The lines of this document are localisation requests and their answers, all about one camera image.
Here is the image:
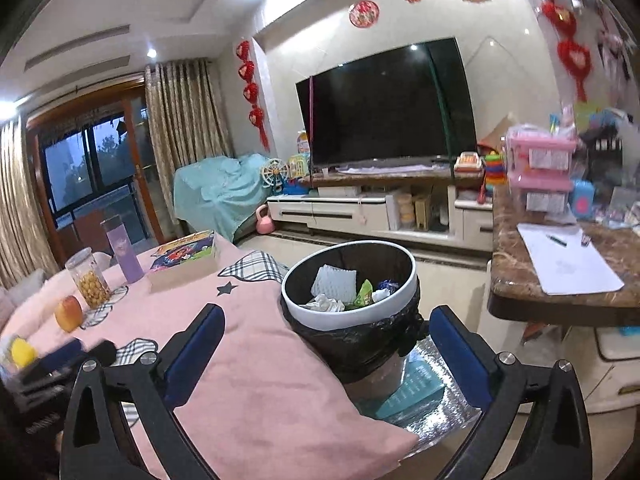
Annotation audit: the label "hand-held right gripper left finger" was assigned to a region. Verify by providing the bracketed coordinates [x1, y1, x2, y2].
[59, 304, 227, 480]

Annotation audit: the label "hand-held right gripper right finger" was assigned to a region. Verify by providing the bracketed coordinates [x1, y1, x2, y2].
[429, 305, 593, 480]

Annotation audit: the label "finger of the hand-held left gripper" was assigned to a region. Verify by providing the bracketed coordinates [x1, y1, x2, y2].
[27, 339, 118, 378]

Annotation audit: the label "white printed wrapper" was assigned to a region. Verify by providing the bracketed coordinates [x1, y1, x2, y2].
[372, 280, 401, 303]

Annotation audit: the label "white bin with black bag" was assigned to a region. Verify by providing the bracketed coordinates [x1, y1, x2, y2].
[281, 241, 426, 386]

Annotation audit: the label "white tissue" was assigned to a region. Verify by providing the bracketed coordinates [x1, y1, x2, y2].
[300, 295, 346, 313]

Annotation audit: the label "white foam fruit net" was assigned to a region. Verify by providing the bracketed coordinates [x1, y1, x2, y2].
[311, 263, 358, 298]

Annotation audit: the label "apple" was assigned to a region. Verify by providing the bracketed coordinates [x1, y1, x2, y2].
[54, 295, 85, 333]

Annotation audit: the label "yellow foam cup net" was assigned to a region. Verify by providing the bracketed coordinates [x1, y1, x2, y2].
[7, 337, 38, 368]

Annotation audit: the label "pink blanket with plaid hearts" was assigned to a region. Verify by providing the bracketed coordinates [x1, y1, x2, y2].
[0, 242, 421, 480]

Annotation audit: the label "teal box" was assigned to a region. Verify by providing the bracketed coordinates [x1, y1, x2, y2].
[375, 357, 446, 423]

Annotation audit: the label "silver insulated bag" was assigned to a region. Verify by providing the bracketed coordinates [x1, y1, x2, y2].
[350, 335, 501, 441]

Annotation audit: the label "clear jar of snack balls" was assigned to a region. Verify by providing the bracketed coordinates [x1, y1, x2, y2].
[65, 247, 112, 310]

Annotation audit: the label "colourful picture book box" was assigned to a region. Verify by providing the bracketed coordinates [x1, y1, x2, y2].
[148, 230, 221, 291]

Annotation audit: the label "brown marble counter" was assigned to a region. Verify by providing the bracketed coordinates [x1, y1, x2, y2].
[487, 185, 640, 333]

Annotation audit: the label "purple drinking bottle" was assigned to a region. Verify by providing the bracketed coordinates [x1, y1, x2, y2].
[100, 215, 146, 283]

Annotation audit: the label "white paper sheet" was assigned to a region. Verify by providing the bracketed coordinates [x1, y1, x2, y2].
[516, 222, 626, 296]

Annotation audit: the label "white side cabinet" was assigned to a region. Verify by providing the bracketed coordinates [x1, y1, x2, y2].
[520, 320, 640, 416]

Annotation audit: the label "yellow slatted holder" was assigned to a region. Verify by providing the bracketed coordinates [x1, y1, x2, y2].
[415, 195, 433, 231]

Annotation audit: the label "pink kettlebell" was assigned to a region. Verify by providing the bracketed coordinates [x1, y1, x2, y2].
[255, 205, 277, 234]

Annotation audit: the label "cream stacked containers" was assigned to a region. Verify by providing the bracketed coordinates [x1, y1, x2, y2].
[397, 192, 416, 228]

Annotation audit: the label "beige patterned curtain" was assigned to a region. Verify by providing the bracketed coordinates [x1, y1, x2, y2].
[144, 58, 236, 241]
[0, 115, 61, 288]

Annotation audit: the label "teal cloth covered sofa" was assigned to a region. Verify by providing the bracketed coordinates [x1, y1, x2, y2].
[172, 153, 273, 243]

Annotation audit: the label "white television cabinet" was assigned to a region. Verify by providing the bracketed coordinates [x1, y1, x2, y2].
[266, 165, 496, 253]

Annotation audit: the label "toy cash register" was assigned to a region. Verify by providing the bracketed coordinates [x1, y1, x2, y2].
[455, 151, 483, 173]

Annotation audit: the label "toy ferris wheel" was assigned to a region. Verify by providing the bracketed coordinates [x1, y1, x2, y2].
[260, 157, 290, 196]

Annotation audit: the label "blue toy box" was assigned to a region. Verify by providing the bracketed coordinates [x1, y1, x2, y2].
[570, 180, 596, 221]

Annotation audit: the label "brown cardboard box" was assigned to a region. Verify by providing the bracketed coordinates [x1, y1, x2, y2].
[477, 115, 511, 156]

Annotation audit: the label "black television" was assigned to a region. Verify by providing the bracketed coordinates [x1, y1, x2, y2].
[295, 36, 478, 167]

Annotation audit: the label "wooden frame glass door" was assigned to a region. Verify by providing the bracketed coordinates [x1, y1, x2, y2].
[25, 72, 176, 246]

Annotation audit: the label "stacking ring toy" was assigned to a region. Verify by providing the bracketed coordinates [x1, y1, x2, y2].
[481, 152, 508, 193]

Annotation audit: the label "red heart knot string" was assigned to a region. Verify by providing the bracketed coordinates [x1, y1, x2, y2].
[235, 39, 271, 153]
[520, 0, 593, 103]

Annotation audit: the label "round red wall decoration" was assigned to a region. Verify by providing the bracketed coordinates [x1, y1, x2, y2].
[349, 0, 380, 28]

